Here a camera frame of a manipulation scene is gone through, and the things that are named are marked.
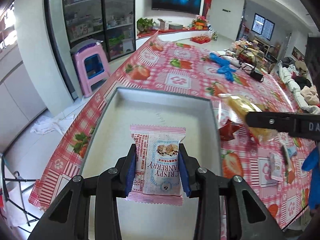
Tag strawberry pattern tablecloth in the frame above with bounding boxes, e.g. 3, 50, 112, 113
29, 35, 315, 227

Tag green potted plant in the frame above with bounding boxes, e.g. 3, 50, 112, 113
136, 17, 155, 33

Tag glass display cabinet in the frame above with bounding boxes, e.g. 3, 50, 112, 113
44, 0, 137, 63

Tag blue rubber gloves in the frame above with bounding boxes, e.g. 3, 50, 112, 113
209, 53, 236, 82

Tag pink crispy cranberry snack pack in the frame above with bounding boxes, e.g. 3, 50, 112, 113
127, 125, 186, 206

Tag black power adapter with cable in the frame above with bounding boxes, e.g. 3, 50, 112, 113
236, 48, 265, 83

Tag grey white tray box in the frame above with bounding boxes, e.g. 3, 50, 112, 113
80, 88, 221, 239

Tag yellow clear-wrapped cake snack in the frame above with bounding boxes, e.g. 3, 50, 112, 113
217, 93, 279, 144

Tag pink plastic stool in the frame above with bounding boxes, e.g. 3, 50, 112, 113
70, 38, 111, 98

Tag small red candy packet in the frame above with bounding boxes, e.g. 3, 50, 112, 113
219, 119, 242, 141

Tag light blue snack packet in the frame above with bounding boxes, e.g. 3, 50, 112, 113
281, 144, 297, 165

